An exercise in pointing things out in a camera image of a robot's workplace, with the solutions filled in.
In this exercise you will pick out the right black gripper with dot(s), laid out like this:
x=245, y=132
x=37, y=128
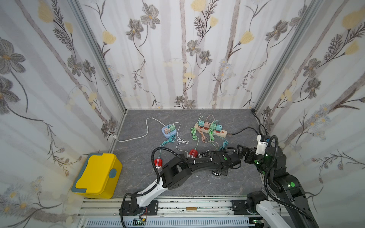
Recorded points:
x=250, y=155

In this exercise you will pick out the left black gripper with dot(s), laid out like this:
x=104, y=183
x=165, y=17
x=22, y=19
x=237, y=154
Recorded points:
x=225, y=173

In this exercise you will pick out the black shaver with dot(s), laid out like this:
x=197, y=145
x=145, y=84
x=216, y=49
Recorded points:
x=216, y=174

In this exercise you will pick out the red shaver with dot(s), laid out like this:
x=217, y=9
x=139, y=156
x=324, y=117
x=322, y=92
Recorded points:
x=193, y=153
x=158, y=163

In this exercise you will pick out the teal charger end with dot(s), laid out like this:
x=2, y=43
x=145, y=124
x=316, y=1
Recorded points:
x=218, y=128
x=201, y=123

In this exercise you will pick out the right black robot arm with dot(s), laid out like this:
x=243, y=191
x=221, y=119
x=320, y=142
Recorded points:
x=280, y=186

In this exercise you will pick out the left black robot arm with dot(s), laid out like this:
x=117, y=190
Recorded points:
x=176, y=172

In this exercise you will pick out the light green charger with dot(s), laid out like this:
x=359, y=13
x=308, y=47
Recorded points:
x=213, y=126

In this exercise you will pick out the blue round power cube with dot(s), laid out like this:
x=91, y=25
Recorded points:
x=169, y=131

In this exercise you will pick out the yellow lidded box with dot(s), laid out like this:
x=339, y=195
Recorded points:
x=98, y=176

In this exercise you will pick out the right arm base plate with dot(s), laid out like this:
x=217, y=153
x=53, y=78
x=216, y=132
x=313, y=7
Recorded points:
x=249, y=206

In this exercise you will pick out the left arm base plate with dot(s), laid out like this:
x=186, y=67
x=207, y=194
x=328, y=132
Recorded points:
x=131, y=208

